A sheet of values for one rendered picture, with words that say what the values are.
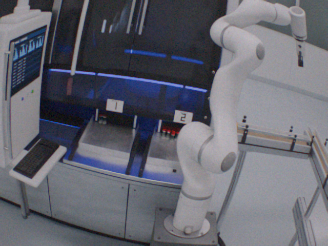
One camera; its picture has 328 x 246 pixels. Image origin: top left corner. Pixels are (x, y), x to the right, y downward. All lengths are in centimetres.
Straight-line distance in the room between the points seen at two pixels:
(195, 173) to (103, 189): 105
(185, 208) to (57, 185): 121
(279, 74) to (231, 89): 569
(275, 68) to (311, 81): 86
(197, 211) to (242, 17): 73
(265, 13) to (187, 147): 57
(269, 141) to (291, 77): 477
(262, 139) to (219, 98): 104
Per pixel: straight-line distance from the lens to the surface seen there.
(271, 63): 692
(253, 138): 233
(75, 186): 247
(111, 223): 258
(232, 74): 130
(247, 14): 132
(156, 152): 207
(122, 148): 206
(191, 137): 140
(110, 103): 216
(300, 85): 716
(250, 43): 126
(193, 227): 155
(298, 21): 162
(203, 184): 144
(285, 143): 238
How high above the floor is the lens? 185
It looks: 24 degrees down
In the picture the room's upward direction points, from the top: 9 degrees clockwise
